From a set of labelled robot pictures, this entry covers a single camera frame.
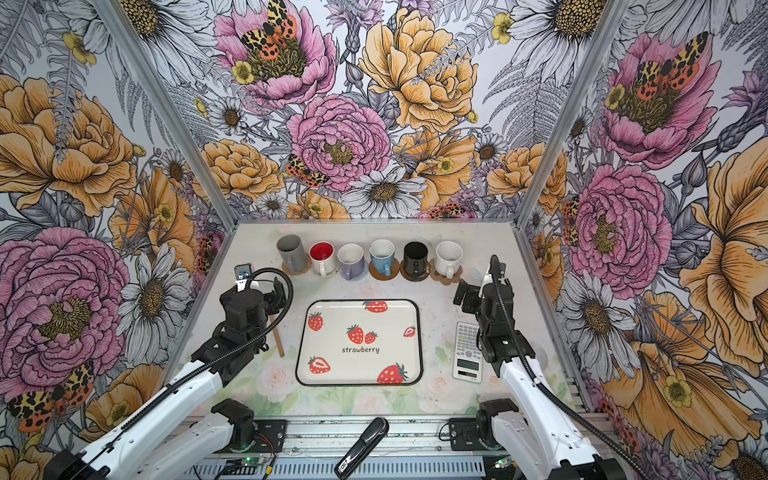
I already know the woven rattan coaster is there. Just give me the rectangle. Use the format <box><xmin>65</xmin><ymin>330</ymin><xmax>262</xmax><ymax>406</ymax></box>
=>
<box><xmin>281</xmin><ymin>259</ymin><xmax>312</xmax><ymax>276</ymax></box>

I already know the grey mug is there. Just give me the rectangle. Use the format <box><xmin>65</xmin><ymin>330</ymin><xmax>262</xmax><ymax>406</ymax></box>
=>
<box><xmin>276</xmin><ymin>234</ymin><xmax>309</xmax><ymax>268</ymax></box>

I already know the cork paw print coaster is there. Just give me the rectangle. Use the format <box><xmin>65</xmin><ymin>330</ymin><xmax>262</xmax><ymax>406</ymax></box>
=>
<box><xmin>429</xmin><ymin>262</ymin><xmax>463</xmax><ymax>286</ymax></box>

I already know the red inside white mug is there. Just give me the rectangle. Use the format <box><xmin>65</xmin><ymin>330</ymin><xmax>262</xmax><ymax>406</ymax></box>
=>
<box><xmin>309</xmin><ymin>241</ymin><xmax>337</xmax><ymax>277</ymax></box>

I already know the white mug purple handle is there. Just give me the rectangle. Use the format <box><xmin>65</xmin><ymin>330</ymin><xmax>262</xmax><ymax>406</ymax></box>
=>
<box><xmin>337</xmin><ymin>243</ymin><xmax>366</xmax><ymax>281</ymax></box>

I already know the black mug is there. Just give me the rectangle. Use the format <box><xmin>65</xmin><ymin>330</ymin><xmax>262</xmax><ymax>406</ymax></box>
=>
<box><xmin>402</xmin><ymin>241</ymin><xmax>429</xmax><ymax>276</ymax></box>

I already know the scratched brown wooden coaster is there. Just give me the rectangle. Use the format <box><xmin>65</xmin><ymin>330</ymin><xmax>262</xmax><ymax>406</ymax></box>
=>
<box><xmin>399</xmin><ymin>263</ymin><xmax>431</xmax><ymax>282</ymax></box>

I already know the plain brown wooden coaster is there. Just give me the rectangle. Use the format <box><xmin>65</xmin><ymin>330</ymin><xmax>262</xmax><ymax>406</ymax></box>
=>
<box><xmin>369</xmin><ymin>259</ymin><xmax>400</xmax><ymax>282</ymax></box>

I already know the white mug blue handle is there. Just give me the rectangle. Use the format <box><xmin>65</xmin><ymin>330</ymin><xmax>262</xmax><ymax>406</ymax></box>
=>
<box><xmin>369</xmin><ymin>239</ymin><xmax>395</xmax><ymax>275</ymax></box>

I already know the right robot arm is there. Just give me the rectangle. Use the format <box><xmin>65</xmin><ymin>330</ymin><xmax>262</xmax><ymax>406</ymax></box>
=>
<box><xmin>454</xmin><ymin>255</ymin><xmax>630</xmax><ymax>479</ymax></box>

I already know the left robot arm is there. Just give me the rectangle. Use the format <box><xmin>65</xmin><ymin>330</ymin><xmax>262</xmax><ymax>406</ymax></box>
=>
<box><xmin>43</xmin><ymin>267</ymin><xmax>294</xmax><ymax>479</ymax></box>

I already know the small wooden mallet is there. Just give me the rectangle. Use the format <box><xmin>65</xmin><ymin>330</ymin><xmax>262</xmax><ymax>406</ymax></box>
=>
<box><xmin>272</xmin><ymin>327</ymin><xmax>285</xmax><ymax>358</ymax></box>

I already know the white calculator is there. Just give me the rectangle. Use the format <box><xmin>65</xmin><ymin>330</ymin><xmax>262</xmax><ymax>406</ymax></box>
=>
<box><xmin>452</xmin><ymin>322</ymin><xmax>484</xmax><ymax>384</ymax></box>

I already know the white strawberry tray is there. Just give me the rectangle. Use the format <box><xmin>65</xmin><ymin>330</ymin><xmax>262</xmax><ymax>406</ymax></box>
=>
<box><xmin>295</xmin><ymin>299</ymin><xmax>424</xmax><ymax>387</ymax></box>

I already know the black stapler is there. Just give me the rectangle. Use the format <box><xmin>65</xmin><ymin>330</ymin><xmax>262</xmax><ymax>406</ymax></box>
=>
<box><xmin>334</xmin><ymin>417</ymin><xmax>389</xmax><ymax>480</ymax></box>

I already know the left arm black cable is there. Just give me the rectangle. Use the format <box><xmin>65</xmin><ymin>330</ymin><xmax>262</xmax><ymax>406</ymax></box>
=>
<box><xmin>59</xmin><ymin>266</ymin><xmax>295</xmax><ymax>469</ymax></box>

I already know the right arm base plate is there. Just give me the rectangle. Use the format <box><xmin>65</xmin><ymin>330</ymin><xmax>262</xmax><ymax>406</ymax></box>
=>
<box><xmin>448</xmin><ymin>417</ymin><xmax>491</xmax><ymax>452</ymax></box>

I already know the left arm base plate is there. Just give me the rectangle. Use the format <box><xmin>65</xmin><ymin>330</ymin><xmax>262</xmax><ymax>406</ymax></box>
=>
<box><xmin>214</xmin><ymin>419</ymin><xmax>288</xmax><ymax>454</ymax></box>

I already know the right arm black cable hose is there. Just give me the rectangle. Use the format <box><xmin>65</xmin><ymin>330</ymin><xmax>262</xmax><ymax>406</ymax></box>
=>
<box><xmin>488</xmin><ymin>254</ymin><xmax>637</xmax><ymax>480</ymax></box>

